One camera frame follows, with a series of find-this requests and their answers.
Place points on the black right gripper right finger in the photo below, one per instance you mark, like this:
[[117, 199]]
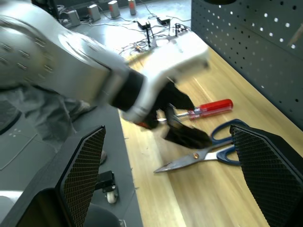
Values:
[[267, 170]]

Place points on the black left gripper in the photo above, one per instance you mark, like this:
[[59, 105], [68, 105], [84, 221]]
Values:
[[163, 99]]

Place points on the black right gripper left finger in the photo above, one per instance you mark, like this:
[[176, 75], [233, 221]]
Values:
[[78, 179]]

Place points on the grey metal pegboard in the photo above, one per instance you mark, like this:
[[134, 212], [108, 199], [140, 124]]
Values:
[[236, 47]]

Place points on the silver robot body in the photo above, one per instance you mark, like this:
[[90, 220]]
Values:
[[8, 198]]

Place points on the person in grey trousers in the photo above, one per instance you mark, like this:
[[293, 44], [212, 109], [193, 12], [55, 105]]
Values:
[[47, 111]]

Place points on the black power adapter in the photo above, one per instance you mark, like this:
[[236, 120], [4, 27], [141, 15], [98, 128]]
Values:
[[143, 24], [163, 20]]

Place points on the grey box with orange label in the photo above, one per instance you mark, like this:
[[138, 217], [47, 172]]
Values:
[[132, 6], [113, 8]]

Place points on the grey box with rounded corners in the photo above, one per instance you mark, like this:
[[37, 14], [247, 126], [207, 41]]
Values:
[[94, 12], [73, 17]]

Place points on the black caster wheel bracket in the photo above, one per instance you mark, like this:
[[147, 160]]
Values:
[[110, 186]]

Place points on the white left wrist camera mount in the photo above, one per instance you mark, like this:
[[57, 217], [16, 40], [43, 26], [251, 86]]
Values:
[[170, 59]]

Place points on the black upright post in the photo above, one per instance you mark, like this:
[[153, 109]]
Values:
[[148, 35]]

